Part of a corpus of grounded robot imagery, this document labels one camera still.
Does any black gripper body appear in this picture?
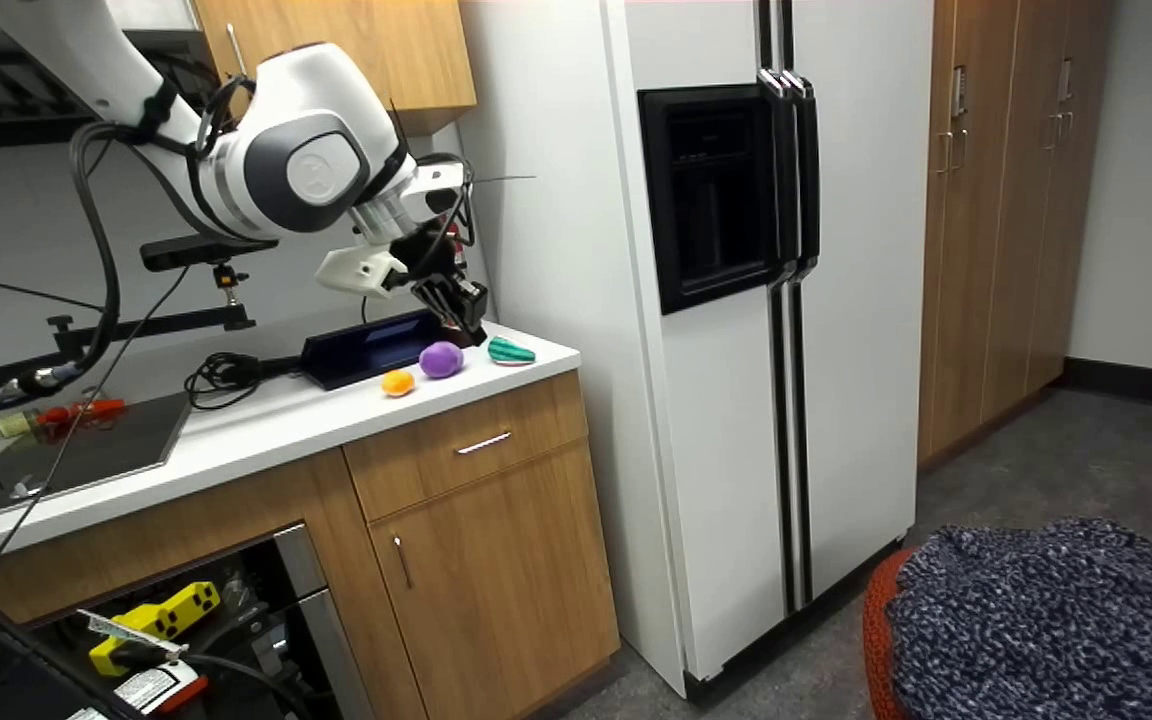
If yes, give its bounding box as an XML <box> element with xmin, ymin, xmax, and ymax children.
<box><xmin>387</xmin><ymin>215</ymin><xmax>481</xmax><ymax>289</ymax></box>

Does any wooden front white drawer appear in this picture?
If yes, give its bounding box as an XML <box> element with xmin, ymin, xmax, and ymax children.
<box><xmin>339</xmin><ymin>371</ymin><xmax>597</xmax><ymax>528</ymax></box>

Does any wooden kitchen unit white counter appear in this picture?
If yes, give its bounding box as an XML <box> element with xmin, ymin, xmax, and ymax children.
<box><xmin>0</xmin><ymin>316</ymin><xmax>625</xmax><ymax>720</ymax></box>

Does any teal toy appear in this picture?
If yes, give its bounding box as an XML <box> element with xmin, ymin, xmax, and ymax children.
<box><xmin>485</xmin><ymin>333</ymin><xmax>541</xmax><ymax>367</ymax></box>

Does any purple toy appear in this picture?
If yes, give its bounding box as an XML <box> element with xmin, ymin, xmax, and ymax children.
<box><xmin>415</xmin><ymin>336</ymin><xmax>474</xmax><ymax>384</ymax></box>

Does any dark blue box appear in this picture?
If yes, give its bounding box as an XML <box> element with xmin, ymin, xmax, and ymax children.
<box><xmin>297</xmin><ymin>310</ymin><xmax>456</xmax><ymax>397</ymax></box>

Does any wooden cabinet door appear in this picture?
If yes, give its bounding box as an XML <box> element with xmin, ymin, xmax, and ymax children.
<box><xmin>365</xmin><ymin>441</ymin><xmax>625</xmax><ymax>720</ymax></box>

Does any white double door fridge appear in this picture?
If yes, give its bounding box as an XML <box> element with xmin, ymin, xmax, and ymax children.
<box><xmin>456</xmin><ymin>0</ymin><xmax>935</xmax><ymax>710</ymax></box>

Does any silver appliance panel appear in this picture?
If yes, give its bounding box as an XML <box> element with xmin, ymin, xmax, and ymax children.
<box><xmin>268</xmin><ymin>516</ymin><xmax>380</xmax><ymax>720</ymax></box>

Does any black flat board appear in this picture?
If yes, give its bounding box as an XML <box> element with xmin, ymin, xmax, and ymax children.
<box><xmin>0</xmin><ymin>389</ymin><xmax>198</xmax><ymax>528</ymax></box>

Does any tall wooden cabinet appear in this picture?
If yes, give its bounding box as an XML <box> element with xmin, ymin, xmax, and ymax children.
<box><xmin>916</xmin><ymin>0</ymin><xmax>1121</xmax><ymax>473</ymax></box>

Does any orange office chair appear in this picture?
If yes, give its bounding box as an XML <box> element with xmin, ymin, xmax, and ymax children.
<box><xmin>859</xmin><ymin>397</ymin><xmax>1152</xmax><ymax>720</ymax></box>

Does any blue knit sweater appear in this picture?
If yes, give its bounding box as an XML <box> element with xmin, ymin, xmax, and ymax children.
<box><xmin>890</xmin><ymin>516</ymin><xmax>1152</xmax><ymax>720</ymax></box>

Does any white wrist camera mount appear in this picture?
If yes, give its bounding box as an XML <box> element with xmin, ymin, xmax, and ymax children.
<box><xmin>312</xmin><ymin>243</ymin><xmax>415</xmax><ymax>301</ymax></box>

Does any wooden wall cabinet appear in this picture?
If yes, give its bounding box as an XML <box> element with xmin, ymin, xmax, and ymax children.
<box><xmin>193</xmin><ymin>0</ymin><xmax>481</xmax><ymax>119</ymax></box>

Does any black stereo camera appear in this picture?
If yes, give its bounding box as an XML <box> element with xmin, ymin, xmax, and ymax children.
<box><xmin>136</xmin><ymin>227</ymin><xmax>286</xmax><ymax>275</ymax></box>

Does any black coiled cable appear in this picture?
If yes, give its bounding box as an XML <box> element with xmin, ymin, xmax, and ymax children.
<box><xmin>179</xmin><ymin>348</ymin><xmax>308</xmax><ymax>412</ymax></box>

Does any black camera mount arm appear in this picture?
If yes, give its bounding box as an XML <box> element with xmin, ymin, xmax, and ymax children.
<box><xmin>0</xmin><ymin>261</ymin><xmax>261</xmax><ymax>412</ymax></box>

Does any orange handled tool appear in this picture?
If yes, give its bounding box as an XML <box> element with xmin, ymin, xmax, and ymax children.
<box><xmin>0</xmin><ymin>391</ymin><xmax>134</xmax><ymax>443</ymax></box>

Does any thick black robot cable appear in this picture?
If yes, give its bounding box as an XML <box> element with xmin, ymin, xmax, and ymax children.
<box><xmin>0</xmin><ymin>78</ymin><xmax>261</xmax><ymax>416</ymax></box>

